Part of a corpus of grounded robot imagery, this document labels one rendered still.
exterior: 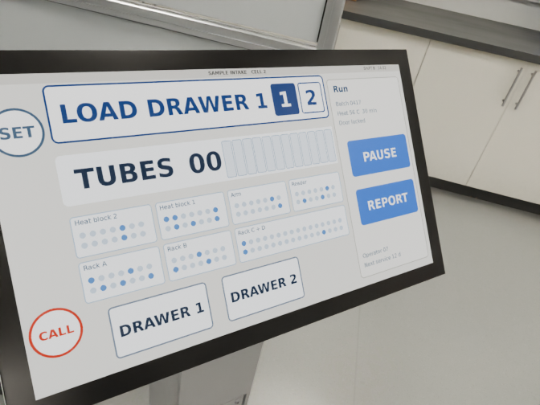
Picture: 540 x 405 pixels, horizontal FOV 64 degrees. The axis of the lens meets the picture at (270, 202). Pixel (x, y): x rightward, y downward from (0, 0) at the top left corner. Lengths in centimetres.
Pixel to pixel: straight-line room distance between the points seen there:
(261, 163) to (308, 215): 8
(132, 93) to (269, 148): 15
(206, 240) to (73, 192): 13
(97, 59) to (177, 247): 19
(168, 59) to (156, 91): 4
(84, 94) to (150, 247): 15
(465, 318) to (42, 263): 188
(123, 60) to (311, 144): 22
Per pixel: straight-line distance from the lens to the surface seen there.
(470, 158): 277
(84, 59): 44
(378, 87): 59
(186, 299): 44
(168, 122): 44
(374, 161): 56
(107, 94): 44
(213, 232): 44
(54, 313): 42
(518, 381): 202
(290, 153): 49
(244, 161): 46
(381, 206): 56
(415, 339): 191
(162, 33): 126
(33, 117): 42
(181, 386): 71
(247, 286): 46
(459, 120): 266
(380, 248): 56
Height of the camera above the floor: 135
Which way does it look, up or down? 36 degrees down
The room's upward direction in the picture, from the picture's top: 12 degrees clockwise
